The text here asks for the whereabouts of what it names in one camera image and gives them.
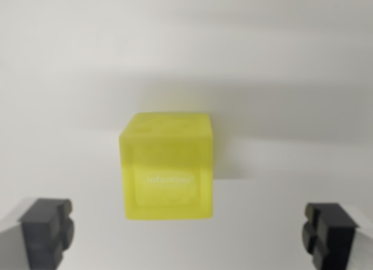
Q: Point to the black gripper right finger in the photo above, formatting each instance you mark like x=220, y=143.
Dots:
x=335, y=238

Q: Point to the yellow translucent cube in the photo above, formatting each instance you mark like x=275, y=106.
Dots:
x=166, y=171

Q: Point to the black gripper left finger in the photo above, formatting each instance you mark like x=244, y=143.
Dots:
x=40, y=235

